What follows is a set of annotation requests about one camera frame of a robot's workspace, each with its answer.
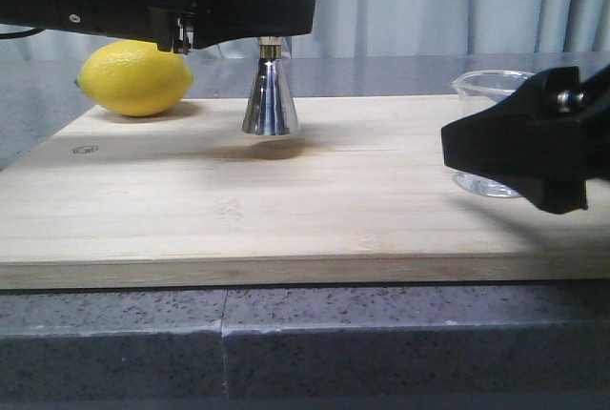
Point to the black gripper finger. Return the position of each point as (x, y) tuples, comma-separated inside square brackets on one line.
[(544, 141), (248, 5)]

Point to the steel double jigger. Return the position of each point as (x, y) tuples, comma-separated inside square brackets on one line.
[(270, 109)]

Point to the glass beaker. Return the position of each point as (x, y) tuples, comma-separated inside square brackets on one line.
[(478, 91)]

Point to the wooden cutting board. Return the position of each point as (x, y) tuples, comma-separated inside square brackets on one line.
[(361, 195)]

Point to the grey curtain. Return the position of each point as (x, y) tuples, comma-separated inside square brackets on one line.
[(379, 28)]

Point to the yellow lemon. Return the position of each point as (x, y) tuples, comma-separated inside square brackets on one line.
[(135, 78)]

